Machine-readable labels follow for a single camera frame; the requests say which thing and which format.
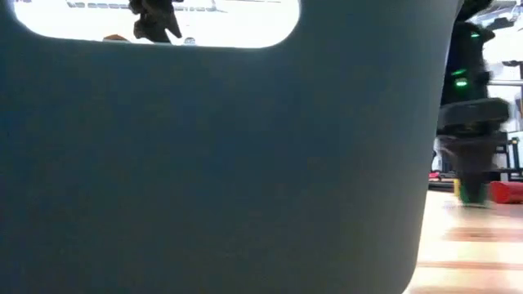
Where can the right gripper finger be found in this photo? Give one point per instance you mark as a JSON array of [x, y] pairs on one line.
[[486, 159], [459, 159]]

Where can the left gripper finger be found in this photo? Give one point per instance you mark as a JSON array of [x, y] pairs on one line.
[[169, 30], [143, 30]]

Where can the yellow rectangular block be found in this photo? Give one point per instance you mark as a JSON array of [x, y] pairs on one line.
[[456, 187]]

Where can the green stud block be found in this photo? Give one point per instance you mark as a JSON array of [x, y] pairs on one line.
[[463, 199]]

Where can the red rounded block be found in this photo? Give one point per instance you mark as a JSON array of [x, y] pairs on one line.
[[506, 192]]

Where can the teal plastic bin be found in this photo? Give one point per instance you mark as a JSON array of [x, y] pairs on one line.
[[204, 163]]

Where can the black aluminium table frame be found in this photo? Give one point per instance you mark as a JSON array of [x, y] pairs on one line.
[[441, 185]]

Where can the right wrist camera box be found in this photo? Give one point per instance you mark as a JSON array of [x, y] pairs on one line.
[[472, 113]]

